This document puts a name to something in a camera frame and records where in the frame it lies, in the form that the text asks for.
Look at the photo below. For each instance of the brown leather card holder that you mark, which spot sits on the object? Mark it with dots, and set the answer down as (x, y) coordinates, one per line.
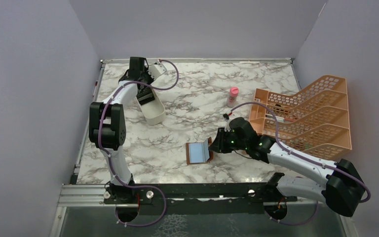
(198, 152)

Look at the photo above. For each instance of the white oblong plastic tray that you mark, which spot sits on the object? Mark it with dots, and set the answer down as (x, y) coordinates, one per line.
(154, 111)

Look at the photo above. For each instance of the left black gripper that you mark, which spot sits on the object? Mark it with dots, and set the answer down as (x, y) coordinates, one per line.
(150, 79)

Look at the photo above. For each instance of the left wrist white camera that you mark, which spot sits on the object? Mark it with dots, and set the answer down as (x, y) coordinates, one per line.
(156, 70)

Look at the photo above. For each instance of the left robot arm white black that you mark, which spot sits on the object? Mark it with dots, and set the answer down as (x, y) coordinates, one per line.
(107, 129)

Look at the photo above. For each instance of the aluminium table frame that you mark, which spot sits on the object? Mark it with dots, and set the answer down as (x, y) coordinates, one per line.
(194, 95)

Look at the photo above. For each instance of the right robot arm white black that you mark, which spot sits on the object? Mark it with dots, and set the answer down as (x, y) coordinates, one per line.
(337, 184)

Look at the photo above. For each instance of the pink small bottle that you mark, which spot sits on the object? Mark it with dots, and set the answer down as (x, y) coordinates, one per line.
(232, 96)

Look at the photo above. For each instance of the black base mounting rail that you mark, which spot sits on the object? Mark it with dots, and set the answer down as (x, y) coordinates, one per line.
(158, 200)

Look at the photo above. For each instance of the orange plastic file organizer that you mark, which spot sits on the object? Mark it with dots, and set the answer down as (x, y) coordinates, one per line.
(315, 120)

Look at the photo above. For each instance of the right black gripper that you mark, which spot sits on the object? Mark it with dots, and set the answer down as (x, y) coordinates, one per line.
(218, 144)

